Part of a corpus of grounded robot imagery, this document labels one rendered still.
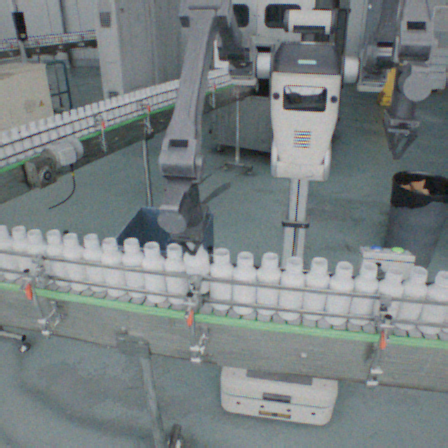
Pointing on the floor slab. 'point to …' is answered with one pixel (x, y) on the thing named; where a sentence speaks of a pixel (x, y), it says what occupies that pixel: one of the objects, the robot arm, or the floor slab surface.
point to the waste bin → (417, 215)
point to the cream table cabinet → (23, 95)
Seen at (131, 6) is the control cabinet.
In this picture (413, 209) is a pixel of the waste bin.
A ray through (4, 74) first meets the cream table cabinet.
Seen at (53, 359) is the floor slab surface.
